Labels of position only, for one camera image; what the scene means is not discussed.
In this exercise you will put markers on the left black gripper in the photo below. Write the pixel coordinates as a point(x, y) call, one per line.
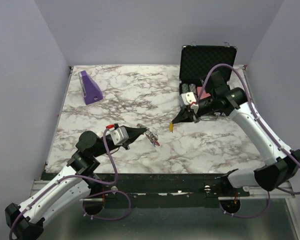
point(133, 133)

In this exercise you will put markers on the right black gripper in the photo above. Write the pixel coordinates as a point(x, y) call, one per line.
point(186, 115)

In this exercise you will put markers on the yellow tagged key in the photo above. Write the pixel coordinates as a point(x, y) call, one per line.
point(171, 127)

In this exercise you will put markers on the red keyring with keys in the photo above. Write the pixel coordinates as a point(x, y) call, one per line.
point(153, 138)

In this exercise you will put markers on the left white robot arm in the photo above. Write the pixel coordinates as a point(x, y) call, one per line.
point(76, 180)

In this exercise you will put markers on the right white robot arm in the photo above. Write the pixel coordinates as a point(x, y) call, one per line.
point(213, 95)

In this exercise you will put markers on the pink playing card deck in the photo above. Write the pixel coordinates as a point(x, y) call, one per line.
point(204, 93)

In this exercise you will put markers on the black poker chip case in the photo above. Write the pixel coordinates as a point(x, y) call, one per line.
point(195, 64)

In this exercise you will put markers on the purple wedge-shaped box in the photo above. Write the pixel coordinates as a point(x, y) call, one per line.
point(91, 92)

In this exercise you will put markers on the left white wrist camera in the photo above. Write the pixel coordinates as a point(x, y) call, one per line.
point(117, 134)

